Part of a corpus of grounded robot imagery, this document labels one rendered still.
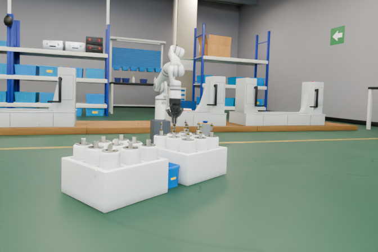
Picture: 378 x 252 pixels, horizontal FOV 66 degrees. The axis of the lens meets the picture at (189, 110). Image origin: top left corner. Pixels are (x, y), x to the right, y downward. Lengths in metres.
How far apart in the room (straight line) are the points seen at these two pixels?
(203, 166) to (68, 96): 2.46
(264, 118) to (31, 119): 3.17
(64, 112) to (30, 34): 6.80
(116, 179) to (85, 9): 9.36
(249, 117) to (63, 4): 7.65
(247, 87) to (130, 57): 4.15
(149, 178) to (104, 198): 0.26
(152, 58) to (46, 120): 4.66
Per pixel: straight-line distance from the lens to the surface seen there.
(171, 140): 1.80
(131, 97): 10.27
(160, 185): 1.56
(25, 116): 3.89
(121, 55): 7.88
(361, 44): 7.34
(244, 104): 4.50
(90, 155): 1.48
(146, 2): 10.80
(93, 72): 6.47
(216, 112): 4.29
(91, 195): 1.44
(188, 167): 1.69
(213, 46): 7.20
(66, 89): 3.89
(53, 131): 3.78
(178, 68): 1.80
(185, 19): 8.62
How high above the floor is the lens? 0.53
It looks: 3 degrees down
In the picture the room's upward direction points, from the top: 2 degrees clockwise
